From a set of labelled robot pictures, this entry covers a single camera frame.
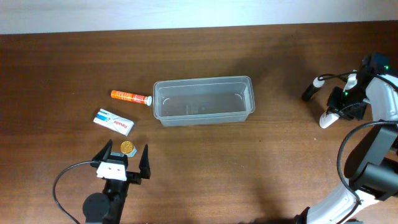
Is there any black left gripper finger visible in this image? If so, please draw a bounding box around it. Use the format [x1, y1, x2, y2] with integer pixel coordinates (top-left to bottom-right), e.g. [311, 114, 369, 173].
[139, 144, 150, 179]
[92, 139, 113, 162]

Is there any white Panadol box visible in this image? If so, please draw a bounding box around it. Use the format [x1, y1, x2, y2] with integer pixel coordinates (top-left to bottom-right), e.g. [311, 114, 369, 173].
[93, 109, 134, 136]

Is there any dark bottle white cap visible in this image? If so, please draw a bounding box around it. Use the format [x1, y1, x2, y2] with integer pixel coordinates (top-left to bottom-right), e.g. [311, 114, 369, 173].
[302, 77, 325, 101]

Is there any orange effervescent tablet tube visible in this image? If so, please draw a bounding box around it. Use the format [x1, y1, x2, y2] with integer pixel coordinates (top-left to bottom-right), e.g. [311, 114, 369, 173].
[111, 90, 152, 106]

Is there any clear plastic container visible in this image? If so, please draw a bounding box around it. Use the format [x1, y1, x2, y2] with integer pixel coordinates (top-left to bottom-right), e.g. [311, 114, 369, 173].
[153, 76, 256, 126]

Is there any white spray bottle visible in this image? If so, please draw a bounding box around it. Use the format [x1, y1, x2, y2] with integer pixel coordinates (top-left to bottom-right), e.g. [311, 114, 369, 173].
[320, 70, 358, 129]

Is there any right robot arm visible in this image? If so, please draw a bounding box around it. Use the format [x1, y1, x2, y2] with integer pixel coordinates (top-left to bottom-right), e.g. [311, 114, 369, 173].
[294, 53, 397, 223]

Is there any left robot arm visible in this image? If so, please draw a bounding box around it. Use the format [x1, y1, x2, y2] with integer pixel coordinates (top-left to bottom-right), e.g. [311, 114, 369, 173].
[82, 141, 151, 224]

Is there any gold lid small jar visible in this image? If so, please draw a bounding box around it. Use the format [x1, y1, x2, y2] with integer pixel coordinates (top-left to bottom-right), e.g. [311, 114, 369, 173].
[120, 141, 137, 157]

